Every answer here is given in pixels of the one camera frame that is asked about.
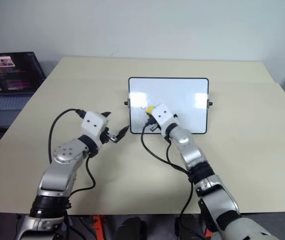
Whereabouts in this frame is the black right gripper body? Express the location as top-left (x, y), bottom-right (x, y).
top-left (143, 113), bottom-right (162, 134)

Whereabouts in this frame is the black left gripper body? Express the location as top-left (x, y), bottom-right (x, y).
top-left (99, 126), bottom-right (118, 146)

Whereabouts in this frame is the small black-framed whiteboard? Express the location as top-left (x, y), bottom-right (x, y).
top-left (123, 76), bottom-right (214, 136)

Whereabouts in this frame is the dark rounded shape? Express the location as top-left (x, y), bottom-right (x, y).
top-left (116, 216), bottom-right (148, 240)

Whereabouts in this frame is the open dark laptop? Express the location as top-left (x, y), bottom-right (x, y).
top-left (0, 51), bottom-right (47, 116)

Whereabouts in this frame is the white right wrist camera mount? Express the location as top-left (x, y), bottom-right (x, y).
top-left (150, 103), bottom-right (179, 126)

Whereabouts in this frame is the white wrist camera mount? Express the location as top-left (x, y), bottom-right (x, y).
top-left (150, 103), bottom-right (179, 126)
top-left (80, 111), bottom-right (110, 146)

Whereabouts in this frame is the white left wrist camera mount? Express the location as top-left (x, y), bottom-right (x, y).
top-left (80, 111), bottom-right (110, 146)

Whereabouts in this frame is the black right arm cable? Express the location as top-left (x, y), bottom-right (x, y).
top-left (140, 120), bottom-right (196, 240)

